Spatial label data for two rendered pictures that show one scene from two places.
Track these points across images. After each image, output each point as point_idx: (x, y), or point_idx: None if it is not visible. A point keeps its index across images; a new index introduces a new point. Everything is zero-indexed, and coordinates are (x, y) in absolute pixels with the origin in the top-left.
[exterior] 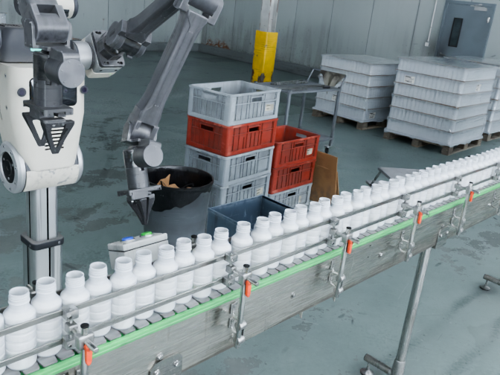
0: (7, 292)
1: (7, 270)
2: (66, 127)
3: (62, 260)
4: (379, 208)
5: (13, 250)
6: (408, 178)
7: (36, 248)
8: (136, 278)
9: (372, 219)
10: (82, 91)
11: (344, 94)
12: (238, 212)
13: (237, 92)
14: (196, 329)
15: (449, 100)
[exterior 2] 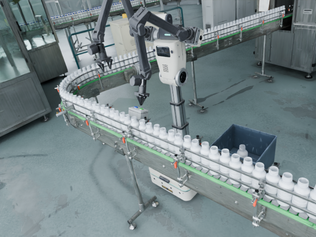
0: (267, 130)
1: (282, 122)
2: (100, 65)
3: (309, 132)
4: (232, 171)
5: (300, 117)
6: (282, 175)
7: (169, 103)
8: (107, 114)
9: (229, 175)
10: (171, 52)
11: None
12: (255, 136)
13: None
14: (124, 143)
15: None
